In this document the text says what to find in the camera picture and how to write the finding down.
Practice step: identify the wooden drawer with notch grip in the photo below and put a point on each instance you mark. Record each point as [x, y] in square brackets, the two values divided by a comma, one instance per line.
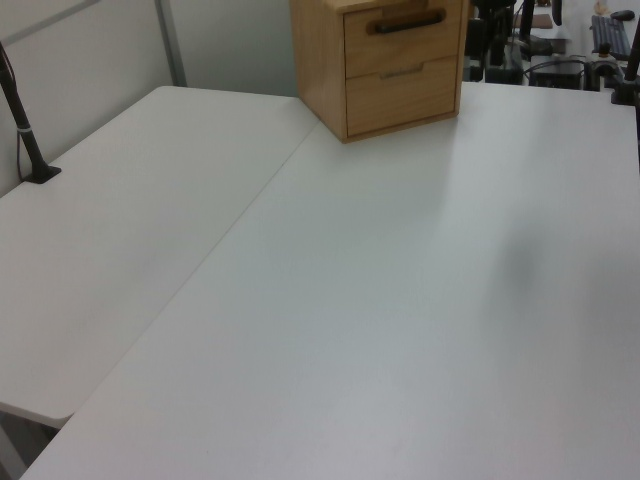
[400, 102]

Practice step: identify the light wooden drawer cabinet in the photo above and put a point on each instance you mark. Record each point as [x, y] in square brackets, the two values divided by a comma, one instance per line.
[320, 60]

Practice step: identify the black tripod stand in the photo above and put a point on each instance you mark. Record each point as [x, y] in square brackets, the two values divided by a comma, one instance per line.
[495, 40]

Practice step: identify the black equipment box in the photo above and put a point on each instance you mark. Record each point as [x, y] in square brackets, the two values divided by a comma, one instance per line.
[557, 72]

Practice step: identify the black upright pole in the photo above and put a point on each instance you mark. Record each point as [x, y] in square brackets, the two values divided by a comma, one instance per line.
[526, 20]

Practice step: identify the brown flat pad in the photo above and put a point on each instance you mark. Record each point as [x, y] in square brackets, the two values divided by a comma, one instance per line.
[542, 21]

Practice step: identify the black table clamp with pole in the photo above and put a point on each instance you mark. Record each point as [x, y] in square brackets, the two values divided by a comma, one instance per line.
[625, 92]

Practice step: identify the black computer keyboard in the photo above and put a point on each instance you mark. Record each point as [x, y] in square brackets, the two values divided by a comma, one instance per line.
[611, 35]

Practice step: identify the black computer mouse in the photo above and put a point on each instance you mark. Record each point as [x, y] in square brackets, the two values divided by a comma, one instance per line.
[623, 15]

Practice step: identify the black camera stand pole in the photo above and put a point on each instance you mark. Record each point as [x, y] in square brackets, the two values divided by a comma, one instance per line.
[27, 145]

